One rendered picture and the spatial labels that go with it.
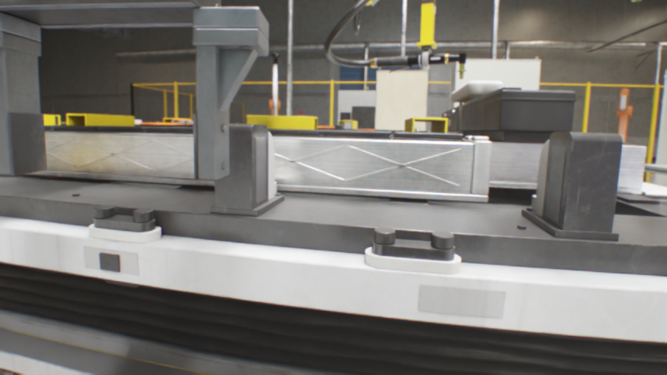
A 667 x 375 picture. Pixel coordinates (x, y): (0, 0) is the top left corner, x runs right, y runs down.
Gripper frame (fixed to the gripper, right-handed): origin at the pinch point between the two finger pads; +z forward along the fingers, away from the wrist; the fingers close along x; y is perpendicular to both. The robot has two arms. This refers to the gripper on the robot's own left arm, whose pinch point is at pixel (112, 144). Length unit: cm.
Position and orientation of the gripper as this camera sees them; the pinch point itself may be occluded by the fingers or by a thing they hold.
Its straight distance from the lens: 25.7
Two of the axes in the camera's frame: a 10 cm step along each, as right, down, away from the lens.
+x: -10.0, -0.2, 0.0
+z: -0.2, 9.9, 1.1
